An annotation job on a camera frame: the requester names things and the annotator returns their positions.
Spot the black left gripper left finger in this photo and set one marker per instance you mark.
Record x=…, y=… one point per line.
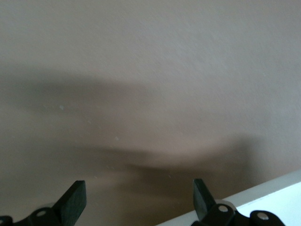
x=68, y=207

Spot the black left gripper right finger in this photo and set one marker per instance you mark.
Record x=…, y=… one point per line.
x=207, y=212

